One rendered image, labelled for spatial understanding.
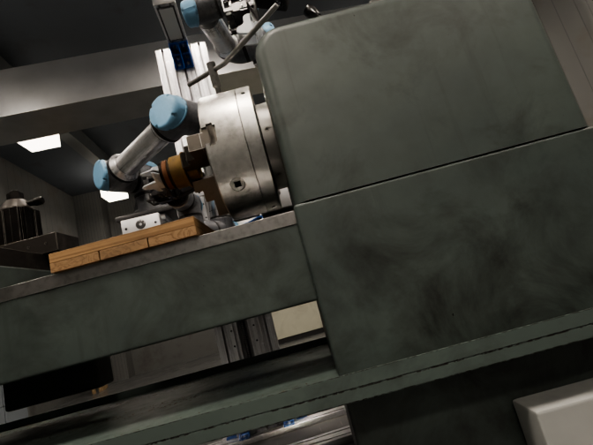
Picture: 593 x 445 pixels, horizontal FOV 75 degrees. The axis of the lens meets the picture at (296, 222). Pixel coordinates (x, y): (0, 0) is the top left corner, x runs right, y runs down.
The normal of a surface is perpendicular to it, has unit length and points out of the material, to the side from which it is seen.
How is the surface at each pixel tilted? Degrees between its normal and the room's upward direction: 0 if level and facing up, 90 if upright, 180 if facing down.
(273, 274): 90
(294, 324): 90
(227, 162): 115
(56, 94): 90
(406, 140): 90
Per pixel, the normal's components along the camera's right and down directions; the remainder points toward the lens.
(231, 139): 0.00, -0.03
